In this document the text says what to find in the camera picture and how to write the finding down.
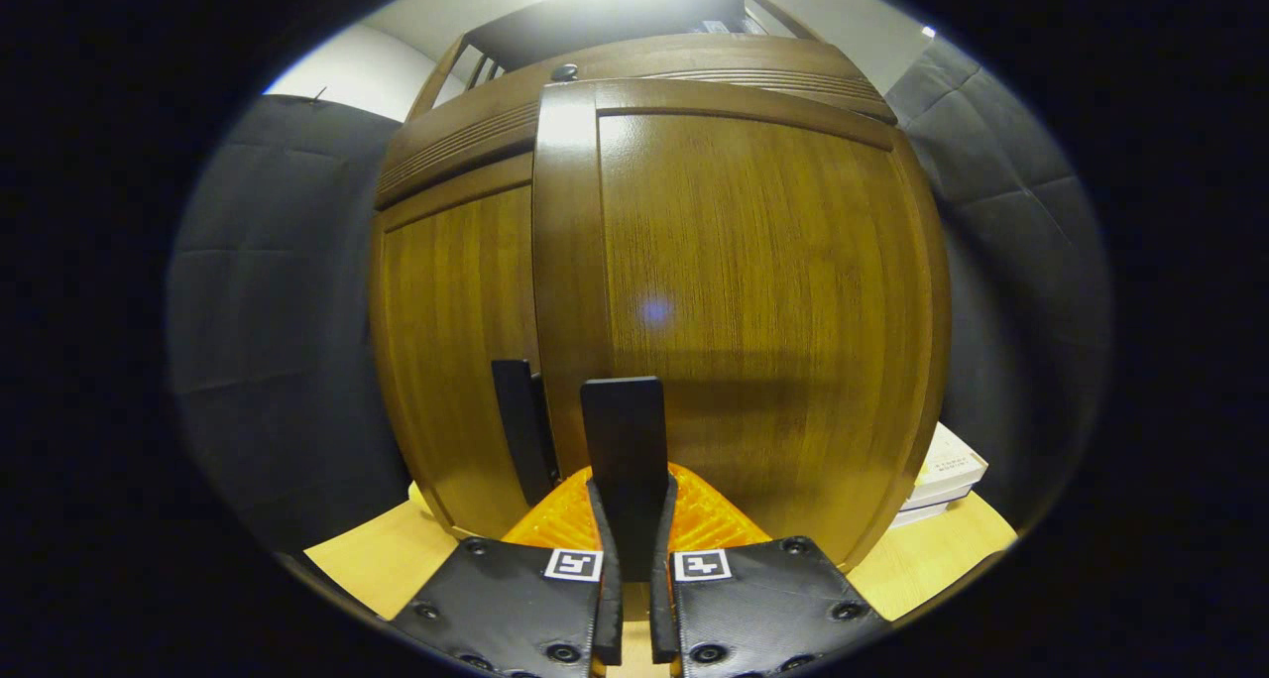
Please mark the white paperback book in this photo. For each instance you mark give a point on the white paperback book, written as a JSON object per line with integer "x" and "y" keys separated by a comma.
{"x": 952, "y": 460}

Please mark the pale yellow plush toy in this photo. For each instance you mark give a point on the pale yellow plush toy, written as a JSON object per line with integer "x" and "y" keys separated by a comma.
{"x": 420, "y": 498}

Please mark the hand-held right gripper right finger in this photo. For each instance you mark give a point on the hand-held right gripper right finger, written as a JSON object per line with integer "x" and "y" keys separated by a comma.
{"x": 773, "y": 609}

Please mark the round black drawer knob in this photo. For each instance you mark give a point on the round black drawer knob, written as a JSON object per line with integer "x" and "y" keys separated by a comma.
{"x": 564, "y": 71}

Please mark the wooden shoe cabinet door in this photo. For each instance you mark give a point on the wooden shoe cabinet door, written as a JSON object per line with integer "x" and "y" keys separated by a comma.
{"x": 753, "y": 311}
{"x": 446, "y": 341}

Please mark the wooden double-door shoe cabinet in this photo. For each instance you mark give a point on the wooden double-door shoe cabinet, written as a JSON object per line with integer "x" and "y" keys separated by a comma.
{"x": 595, "y": 29}

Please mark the thin grey book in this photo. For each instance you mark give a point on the thin grey book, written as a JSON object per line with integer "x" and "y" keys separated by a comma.
{"x": 942, "y": 497}

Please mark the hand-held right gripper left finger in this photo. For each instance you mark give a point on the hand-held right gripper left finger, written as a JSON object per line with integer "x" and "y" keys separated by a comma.
{"x": 496, "y": 609}

